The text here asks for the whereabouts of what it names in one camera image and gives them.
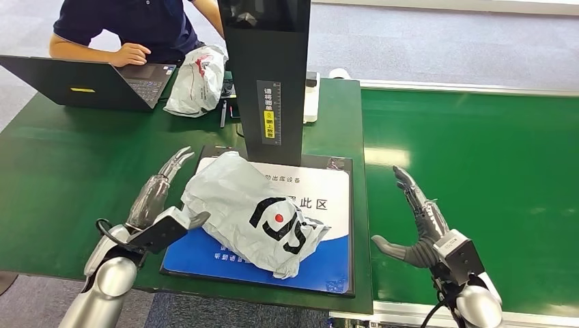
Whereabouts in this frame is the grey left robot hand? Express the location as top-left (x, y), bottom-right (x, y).
top-left (126, 146), bottom-right (211, 232)

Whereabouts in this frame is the person's right hand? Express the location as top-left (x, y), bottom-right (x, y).
top-left (111, 42), bottom-right (152, 68)

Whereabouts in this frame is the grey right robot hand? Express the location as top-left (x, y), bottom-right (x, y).
top-left (371, 165), bottom-right (451, 269)

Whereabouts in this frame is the white package with black logo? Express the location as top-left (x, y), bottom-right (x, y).
top-left (180, 150), bottom-right (331, 280)

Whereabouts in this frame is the white package with red print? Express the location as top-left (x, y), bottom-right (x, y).
top-left (163, 44), bottom-right (229, 119)

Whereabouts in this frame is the green conveyor belt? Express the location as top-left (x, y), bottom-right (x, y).
top-left (360, 79), bottom-right (579, 328)

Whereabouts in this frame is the black scanner machine column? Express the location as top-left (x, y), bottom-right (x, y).
top-left (216, 0), bottom-right (312, 167)

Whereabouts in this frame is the person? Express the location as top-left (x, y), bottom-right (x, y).
top-left (48, 0), bottom-right (225, 68)

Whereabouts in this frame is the black laptop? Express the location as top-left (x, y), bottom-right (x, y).
top-left (0, 55), bottom-right (178, 113)

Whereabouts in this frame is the white desktop device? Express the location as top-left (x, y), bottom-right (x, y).
top-left (302, 71), bottom-right (321, 124)

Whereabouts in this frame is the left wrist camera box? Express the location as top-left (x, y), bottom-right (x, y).
top-left (128, 206), bottom-right (193, 256)

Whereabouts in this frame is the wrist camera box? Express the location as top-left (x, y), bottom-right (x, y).
top-left (433, 228), bottom-right (485, 287)
top-left (128, 206), bottom-right (193, 256)

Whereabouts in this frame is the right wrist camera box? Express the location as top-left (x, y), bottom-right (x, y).
top-left (433, 228), bottom-right (485, 287)

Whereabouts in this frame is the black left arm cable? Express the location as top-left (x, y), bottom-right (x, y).
top-left (95, 218), bottom-right (133, 251)

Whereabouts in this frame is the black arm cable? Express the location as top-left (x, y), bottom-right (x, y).
top-left (421, 296), bottom-right (449, 328)
top-left (95, 218), bottom-right (133, 251)

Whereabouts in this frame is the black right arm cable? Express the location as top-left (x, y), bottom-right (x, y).
top-left (421, 296), bottom-right (449, 328)

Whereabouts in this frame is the blue white machine base plate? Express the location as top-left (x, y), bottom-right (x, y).
top-left (160, 144), bottom-right (355, 299)

